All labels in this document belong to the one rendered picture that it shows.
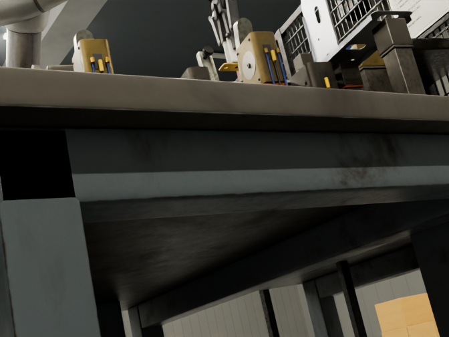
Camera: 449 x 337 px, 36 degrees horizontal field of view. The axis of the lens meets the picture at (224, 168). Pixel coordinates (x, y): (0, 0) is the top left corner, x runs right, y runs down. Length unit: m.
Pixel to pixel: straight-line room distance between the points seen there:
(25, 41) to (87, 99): 1.47
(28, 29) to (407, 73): 1.16
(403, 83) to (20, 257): 0.93
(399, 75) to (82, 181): 0.85
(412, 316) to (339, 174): 6.35
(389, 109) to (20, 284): 0.52
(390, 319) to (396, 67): 5.97
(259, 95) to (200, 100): 0.08
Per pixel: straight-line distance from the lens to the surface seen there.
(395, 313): 7.19
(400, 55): 1.40
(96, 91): 0.67
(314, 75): 1.48
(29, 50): 2.14
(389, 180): 0.93
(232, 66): 1.69
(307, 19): 1.92
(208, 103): 0.73
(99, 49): 1.34
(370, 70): 1.67
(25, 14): 1.94
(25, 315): 0.62
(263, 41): 1.45
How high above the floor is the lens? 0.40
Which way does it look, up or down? 16 degrees up
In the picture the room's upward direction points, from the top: 13 degrees counter-clockwise
